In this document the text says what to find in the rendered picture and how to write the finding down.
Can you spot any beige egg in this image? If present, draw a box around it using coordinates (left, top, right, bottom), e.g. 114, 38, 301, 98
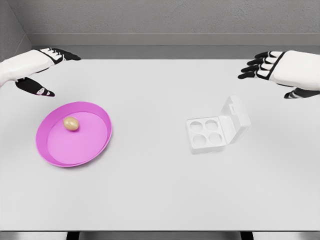
62, 116, 81, 132

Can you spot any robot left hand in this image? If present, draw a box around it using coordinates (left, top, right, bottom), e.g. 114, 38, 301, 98
0, 47, 82, 98

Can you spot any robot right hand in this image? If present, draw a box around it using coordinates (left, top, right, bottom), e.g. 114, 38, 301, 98
237, 50, 320, 100

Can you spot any pink round plate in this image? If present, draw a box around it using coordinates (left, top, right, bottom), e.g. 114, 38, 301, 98
35, 100, 113, 168

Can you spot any white egg box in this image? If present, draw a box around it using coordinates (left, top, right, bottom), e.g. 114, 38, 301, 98
185, 95, 252, 156

